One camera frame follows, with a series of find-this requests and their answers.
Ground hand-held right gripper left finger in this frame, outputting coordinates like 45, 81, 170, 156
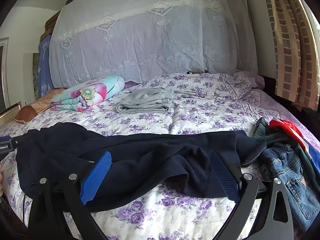
30, 151, 112, 240

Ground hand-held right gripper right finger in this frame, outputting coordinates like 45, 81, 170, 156
211, 149, 294, 240

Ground navy blue pants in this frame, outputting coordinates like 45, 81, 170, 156
15, 122, 267, 213

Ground grey folded pants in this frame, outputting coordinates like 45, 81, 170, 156
117, 87, 175, 114

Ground brown patterned pillow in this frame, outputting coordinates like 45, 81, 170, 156
15, 87, 67, 124

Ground dark green garment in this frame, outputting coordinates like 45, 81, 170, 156
253, 117, 308, 153

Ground bed with purple floral sheet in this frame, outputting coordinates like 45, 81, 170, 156
0, 71, 320, 240

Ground blue denim jeans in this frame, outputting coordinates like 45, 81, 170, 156
260, 142, 320, 233

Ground leaning picture board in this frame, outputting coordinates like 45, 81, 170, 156
23, 52, 40, 105

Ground red white blue garment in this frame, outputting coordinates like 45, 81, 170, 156
269, 119, 320, 170

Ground folded floral quilt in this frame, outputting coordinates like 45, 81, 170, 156
51, 76, 125, 112

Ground blue printed package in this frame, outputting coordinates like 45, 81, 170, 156
37, 34, 54, 100

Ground purple floral pillow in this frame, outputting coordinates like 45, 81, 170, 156
220, 70, 265, 98

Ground wooden furniture top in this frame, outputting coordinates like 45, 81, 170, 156
44, 10, 62, 34

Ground white lace cover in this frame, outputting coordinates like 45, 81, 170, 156
49, 0, 259, 88

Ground brick pattern curtain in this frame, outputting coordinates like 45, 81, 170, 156
261, 0, 320, 110

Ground gold picture frame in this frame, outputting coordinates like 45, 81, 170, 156
0, 101, 22, 126

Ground black cable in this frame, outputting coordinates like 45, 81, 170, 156
23, 184, 34, 230

